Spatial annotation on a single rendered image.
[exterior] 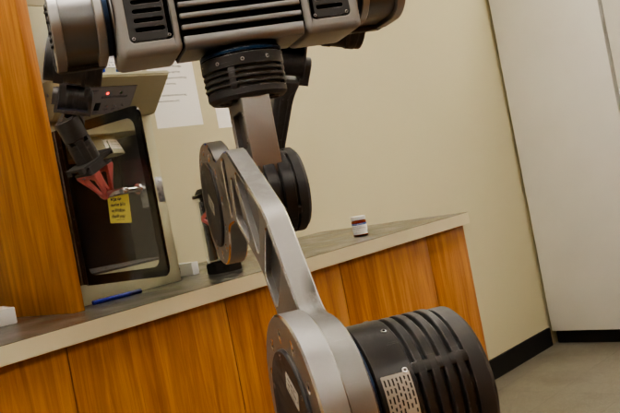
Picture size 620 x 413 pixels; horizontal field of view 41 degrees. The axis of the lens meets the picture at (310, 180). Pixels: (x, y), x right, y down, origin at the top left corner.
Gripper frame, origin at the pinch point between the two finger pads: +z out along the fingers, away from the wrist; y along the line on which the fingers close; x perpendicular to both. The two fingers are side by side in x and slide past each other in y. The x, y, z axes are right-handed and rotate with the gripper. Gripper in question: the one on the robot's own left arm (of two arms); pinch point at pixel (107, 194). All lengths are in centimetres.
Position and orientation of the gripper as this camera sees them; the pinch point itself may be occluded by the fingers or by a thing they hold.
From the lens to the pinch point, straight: 199.7
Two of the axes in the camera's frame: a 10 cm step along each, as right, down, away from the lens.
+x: 7.9, -1.4, -6.0
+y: -4.7, 5.0, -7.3
